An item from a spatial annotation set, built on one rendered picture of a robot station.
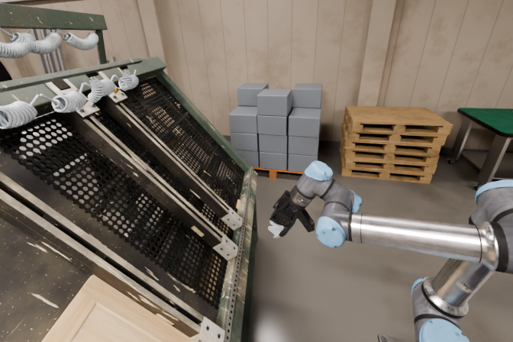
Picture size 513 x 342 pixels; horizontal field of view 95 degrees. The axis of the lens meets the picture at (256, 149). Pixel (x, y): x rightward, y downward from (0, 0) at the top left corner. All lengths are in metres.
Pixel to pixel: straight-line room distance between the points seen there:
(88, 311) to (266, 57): 4.10
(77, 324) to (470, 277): 1.08
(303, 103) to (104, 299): 3.20
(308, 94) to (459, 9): 2.37
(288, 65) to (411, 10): 1.91
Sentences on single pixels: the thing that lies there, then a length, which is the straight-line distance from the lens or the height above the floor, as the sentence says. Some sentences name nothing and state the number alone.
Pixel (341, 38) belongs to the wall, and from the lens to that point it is 4.38.
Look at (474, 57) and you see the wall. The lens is 4.92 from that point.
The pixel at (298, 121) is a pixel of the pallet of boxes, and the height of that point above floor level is 0.94.
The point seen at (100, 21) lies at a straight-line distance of 2.25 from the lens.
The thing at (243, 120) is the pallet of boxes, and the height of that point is 0.93.
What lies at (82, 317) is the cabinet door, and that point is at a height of 1.31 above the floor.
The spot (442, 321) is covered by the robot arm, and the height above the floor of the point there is 1.27.
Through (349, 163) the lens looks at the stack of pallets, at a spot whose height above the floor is 0.23.
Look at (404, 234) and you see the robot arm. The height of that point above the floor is 1.60.
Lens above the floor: 2.02
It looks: 26 degrees down
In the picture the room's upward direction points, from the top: 3 degrees counter-clockwise
